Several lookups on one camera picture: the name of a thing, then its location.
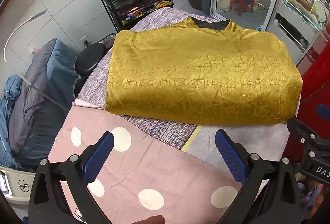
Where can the blue grey quilted bedding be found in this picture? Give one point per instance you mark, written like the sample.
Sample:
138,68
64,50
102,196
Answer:
34,107

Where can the purple striped blanket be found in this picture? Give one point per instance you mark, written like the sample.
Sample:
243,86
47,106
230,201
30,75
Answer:
94,89

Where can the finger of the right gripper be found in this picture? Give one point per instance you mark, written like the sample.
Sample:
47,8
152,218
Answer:
302,133
324,112

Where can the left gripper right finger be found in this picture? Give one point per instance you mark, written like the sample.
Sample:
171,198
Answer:
269,192

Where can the golden satin jacket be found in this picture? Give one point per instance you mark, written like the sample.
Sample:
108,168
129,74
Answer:
190,74

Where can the light grey bed cover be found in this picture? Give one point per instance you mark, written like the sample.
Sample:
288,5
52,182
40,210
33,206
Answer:
269,141

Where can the white bedside appliance box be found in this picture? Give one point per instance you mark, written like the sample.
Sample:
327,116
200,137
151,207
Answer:
16,187

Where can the pink polka dot bedsheet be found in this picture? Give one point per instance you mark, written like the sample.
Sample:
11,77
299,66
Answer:
143,177

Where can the black metal shelf rack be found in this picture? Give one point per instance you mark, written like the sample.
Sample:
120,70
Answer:
125,14

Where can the person's left hand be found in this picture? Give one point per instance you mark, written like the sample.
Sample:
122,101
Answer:
152,220

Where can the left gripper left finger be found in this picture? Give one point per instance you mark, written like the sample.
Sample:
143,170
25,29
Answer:
47,200

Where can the black round stool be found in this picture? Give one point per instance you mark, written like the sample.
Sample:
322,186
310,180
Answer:
89,58

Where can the floral fur-trimmed clothes pile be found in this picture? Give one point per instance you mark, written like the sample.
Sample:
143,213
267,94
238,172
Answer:
312,195

